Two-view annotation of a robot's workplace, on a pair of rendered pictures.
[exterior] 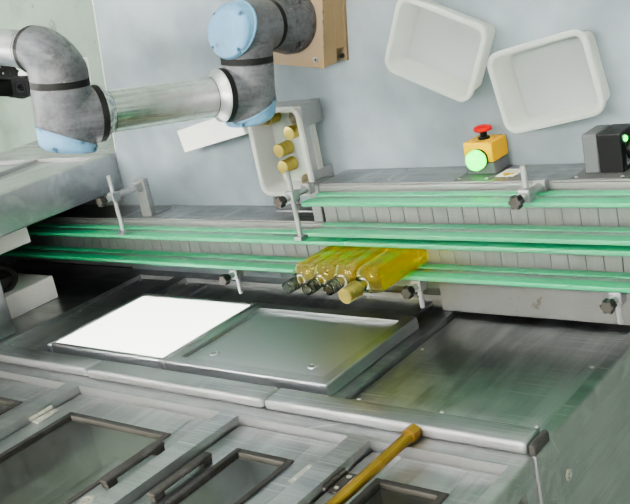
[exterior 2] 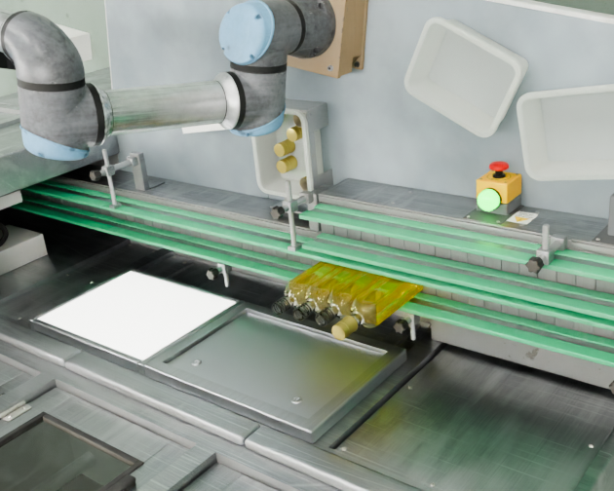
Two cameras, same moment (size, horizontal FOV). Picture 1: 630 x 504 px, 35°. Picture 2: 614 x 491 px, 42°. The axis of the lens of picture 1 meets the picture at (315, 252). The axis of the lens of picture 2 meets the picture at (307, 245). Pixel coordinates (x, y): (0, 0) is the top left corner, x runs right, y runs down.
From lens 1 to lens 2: 0.54 m
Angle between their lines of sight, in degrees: 7
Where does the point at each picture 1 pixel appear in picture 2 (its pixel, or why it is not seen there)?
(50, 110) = (38, 112)
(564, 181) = (585, 243)
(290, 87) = (297, 86)
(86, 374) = (63, 365)
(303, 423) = (285, 476)
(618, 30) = not seen: outside the picture
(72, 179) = not seen: hidden behind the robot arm
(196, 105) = (200, 112)
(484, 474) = not seen: outside the picture
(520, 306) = (514, 353)
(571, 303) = (569, 360)
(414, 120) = (425, 142)
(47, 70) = (37, 68)
